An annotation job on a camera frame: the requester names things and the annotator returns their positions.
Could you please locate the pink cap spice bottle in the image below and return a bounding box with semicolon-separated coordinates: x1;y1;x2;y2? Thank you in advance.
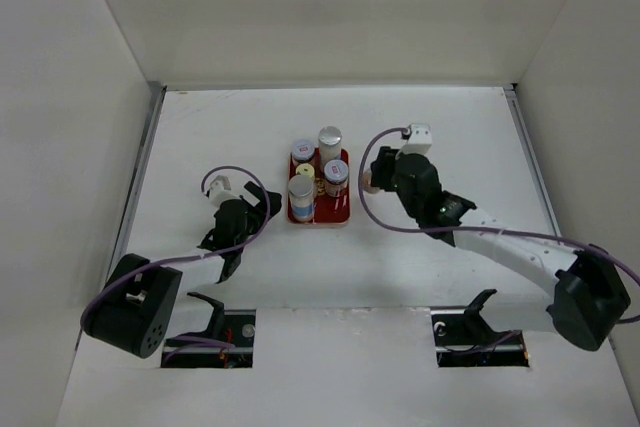
360;170;380;195

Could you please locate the silver cap blue label bottle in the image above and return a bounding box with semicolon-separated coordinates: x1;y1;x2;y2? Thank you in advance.
288;174;315;223

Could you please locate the yellow cap spice bottle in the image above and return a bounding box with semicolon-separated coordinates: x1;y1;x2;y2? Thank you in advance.
295;163;315;180

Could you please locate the white cap red label jar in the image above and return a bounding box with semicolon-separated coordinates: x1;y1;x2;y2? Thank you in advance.
290;139;316;166

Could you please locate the silver cap tall bottle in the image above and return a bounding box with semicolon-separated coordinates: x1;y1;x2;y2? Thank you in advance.
318;126;342;168

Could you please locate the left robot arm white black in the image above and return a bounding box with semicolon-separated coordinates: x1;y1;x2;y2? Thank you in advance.
80;176;282;358

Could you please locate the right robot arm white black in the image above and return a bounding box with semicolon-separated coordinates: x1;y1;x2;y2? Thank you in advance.
359;146;631;351

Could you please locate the red rectangular tray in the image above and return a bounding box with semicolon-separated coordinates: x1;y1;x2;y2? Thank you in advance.
287;148;351;227

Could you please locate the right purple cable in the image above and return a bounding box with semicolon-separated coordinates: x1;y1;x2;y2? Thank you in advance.
357;127;640;354

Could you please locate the purple cable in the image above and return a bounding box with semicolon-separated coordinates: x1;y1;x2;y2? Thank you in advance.
357;127;640;354
80;164;271;363

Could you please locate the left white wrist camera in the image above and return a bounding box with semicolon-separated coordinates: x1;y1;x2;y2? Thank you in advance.
204;175;238;209

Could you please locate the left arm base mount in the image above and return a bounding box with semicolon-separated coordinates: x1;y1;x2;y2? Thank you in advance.
160;292;257;370

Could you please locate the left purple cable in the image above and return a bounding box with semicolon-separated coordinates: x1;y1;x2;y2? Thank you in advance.
80;164;271;363

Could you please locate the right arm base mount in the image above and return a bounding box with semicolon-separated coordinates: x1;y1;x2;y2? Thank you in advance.
430;289;529;368

